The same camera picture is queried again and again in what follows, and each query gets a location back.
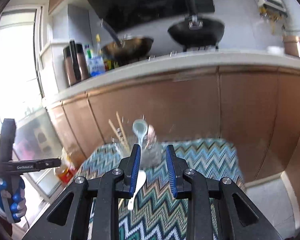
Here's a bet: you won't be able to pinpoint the bronze wok with handle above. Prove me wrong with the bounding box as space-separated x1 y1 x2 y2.
100 19 154 63

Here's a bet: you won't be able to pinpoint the black wok with lid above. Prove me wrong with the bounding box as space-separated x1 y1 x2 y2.
167 0 225 51

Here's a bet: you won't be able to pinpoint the white ceramic spoon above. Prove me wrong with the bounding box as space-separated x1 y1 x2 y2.
127 170 147 211
132 119 148 147

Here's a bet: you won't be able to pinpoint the pink spoon in holder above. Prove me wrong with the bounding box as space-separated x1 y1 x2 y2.
146 125 157 148

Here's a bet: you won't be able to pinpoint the white ceramic spoon in holder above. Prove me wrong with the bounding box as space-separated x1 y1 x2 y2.
132 119 148 147

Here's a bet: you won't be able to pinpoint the brown lower cabinets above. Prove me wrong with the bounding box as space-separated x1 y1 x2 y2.
45 65 300 212

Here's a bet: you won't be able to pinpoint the zigzag patterned mat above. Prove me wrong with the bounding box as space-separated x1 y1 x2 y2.
77 139 245 239

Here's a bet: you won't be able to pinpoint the oil bottle on floor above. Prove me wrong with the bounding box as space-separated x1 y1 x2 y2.
53 148 77 185

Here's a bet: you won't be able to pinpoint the clear glass utensil holder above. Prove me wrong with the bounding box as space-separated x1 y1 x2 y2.
113 139 163 170

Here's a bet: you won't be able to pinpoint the glass balcony door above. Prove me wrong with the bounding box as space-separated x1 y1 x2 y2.
0 6 65 203

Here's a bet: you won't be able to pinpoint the yellow cap oil bottle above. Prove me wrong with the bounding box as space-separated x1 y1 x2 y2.
95 34 103 56

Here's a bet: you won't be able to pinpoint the blue white gloved hand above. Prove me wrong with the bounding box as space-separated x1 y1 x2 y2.
0 176 27 224

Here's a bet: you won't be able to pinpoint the green cap bottle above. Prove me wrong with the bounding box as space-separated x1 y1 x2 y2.
84 44 93 61

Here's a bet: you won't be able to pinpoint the white small bowl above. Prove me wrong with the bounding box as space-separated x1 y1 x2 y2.
267 46 285 55

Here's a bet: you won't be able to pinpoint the copper electric kettle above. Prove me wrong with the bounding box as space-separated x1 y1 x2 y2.
63 40 90 86

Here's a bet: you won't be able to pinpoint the blue white salt bag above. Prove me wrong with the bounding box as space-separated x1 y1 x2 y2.
88 56 106 76

